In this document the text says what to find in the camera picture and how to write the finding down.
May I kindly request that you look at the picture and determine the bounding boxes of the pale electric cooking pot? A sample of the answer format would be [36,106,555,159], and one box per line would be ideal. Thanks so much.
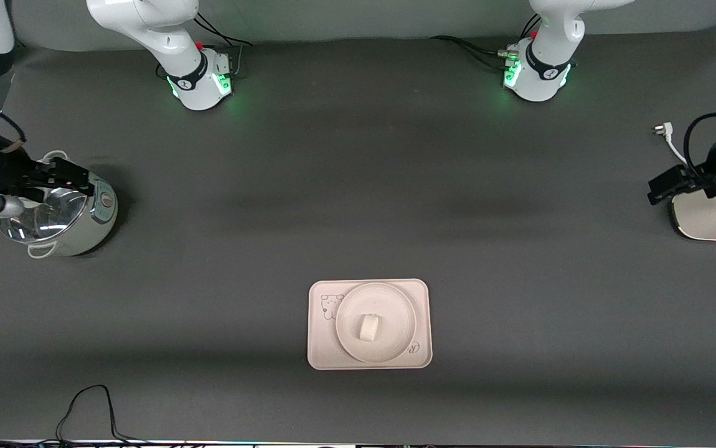
[25,150,119,259]

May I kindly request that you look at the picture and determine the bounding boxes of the white power plug with cord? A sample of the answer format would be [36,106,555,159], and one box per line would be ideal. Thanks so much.
[653,122,689,166]

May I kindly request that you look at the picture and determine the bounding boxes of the round cream plate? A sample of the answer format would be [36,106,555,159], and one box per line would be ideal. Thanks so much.
[336,282,418,365]

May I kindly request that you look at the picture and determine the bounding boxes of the black right base cables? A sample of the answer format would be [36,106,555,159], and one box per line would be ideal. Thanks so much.
[158,11,253,80]

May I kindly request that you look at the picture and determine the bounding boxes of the white steamed bun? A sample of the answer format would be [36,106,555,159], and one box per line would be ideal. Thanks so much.
[358,314,382,343]

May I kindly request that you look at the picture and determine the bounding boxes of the black base cables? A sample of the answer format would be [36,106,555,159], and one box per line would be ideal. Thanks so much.
[158,11,253,80]
[430,11,542,71]

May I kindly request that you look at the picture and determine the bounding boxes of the cream tray with rabbit print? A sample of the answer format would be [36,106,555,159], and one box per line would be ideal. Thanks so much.
[307,278,433,371]

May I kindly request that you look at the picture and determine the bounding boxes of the white rounded countertop appliance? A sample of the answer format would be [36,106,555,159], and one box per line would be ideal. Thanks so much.
[669,187,716,242]

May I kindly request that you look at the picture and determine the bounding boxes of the thin black cable loop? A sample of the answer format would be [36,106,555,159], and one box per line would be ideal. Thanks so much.
[0,385,166,446]

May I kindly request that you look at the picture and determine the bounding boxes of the black left base cables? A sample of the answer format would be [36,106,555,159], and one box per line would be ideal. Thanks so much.
[430,11,542,71]

